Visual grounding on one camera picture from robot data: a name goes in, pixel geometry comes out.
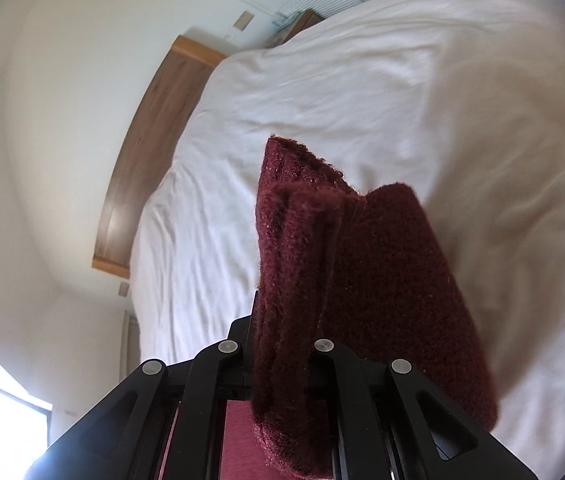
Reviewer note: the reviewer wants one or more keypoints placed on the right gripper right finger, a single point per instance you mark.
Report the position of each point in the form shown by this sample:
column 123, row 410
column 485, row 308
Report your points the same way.
column 391, row 422

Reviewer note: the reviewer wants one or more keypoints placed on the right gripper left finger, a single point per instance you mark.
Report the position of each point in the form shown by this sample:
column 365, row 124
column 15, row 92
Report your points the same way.
column 162, row 422

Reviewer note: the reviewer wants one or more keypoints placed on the dark red knit sweater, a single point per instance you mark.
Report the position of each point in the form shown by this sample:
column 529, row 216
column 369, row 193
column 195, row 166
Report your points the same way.
column 362, row 270

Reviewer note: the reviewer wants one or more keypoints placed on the wooden headboard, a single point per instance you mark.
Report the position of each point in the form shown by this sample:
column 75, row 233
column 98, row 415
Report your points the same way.
column 148, row 148

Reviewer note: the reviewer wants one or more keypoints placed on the white bed sheet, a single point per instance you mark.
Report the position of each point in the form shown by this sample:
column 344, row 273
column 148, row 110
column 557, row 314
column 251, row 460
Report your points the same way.
column 464, row 101

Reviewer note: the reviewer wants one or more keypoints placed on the wooden bedside table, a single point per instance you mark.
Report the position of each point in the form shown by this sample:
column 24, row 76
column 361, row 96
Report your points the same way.
column 296, row 24

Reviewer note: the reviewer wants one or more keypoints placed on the beige wall switch plate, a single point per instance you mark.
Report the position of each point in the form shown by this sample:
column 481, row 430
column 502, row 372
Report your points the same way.
column 243, row 21

